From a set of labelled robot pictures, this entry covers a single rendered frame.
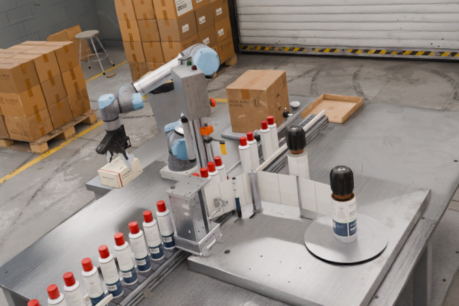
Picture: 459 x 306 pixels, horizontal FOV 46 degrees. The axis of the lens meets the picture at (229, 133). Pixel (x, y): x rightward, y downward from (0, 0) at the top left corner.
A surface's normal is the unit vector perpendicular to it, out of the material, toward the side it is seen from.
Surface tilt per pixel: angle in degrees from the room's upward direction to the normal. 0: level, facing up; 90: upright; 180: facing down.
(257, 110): 90
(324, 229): 0
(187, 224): 90
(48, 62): 90
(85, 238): 0
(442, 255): 2
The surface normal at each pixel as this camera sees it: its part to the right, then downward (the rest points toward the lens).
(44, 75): 0.85, 0.11
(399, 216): -0.15, -0.90
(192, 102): 0.34, 0.35
